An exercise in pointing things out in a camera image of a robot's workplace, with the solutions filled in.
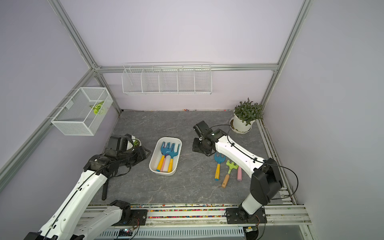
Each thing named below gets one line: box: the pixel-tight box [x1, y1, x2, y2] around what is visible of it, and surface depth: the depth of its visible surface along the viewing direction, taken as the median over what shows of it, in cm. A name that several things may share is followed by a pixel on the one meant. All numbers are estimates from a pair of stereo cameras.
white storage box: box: [149, 137, 183, 176], surface depth 97 cm
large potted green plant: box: [229, 97, 264, 134], surface depth 96 cm
